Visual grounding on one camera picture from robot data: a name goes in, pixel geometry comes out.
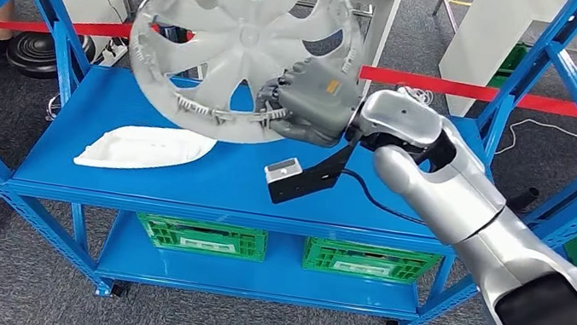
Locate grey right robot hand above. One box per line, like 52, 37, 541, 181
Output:
249, 49, 369, 154

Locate silver wheel hubcap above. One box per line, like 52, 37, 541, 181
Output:
115, 0, 375, 162

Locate blue metal shelf rack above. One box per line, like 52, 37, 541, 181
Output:
0, 0, 577, 325

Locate white curved plastic part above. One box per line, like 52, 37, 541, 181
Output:
73, 113, 219, 186

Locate white power adapter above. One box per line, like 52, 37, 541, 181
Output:
394, 84, 436, 108

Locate red barrier tape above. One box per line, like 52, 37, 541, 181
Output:
0, 3, 577, 121

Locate white power strip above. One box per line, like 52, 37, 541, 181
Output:
94, 35, 131, 71

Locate black cylinder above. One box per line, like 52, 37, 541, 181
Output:
504, 183, 542, 217

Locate chrome stool base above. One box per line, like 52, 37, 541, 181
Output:
43, 90, 67, 124

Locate black round stool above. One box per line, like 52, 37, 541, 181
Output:
3, 26, 98, 87

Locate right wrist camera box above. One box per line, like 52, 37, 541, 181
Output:
259, 126, 363, 216

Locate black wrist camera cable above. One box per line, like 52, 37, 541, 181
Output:
334, 167, 438, 228

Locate black stanchion post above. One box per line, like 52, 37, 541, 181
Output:
156, 22, 196, 50

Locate white floor cable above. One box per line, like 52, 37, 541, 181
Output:
494, 113, 577, 168

